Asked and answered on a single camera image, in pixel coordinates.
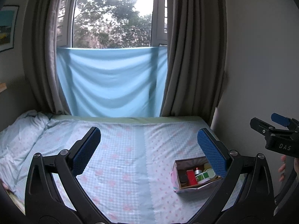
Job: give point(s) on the framed wall picture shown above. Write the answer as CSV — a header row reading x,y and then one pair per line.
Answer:
x,y
7,28

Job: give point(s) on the light blue cloth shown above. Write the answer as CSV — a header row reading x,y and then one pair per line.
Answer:
x,y
112,81

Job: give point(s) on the wooden shelf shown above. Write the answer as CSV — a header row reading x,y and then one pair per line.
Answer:
x,y
2,86

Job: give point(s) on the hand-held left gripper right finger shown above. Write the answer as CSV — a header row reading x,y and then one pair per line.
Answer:
x,y
211,154

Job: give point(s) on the light blue duvet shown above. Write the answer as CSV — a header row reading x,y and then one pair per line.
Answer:
x,y
21,133

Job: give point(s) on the red box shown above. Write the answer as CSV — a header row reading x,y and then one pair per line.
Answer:
x,y
191,178

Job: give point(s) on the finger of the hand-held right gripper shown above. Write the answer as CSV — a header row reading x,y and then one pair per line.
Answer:
x,y
280,119
259,124

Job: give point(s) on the patterned storage box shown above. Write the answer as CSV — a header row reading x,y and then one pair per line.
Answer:
x,y
175,179

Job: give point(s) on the person's right hand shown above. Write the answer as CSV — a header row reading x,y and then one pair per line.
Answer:
x,y
282,164

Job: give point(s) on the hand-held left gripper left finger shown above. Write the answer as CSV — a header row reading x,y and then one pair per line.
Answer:
x,y
86,154

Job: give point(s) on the white bottle with green label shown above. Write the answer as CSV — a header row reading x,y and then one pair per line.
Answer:
x,y
206,166

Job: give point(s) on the window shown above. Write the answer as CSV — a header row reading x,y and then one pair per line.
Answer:
x,y
112,16

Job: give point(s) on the white jar with green label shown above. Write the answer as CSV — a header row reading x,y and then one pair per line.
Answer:
x,y
204,177

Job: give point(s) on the checked floral bed sheet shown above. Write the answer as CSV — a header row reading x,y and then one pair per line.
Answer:
x,y
130,156

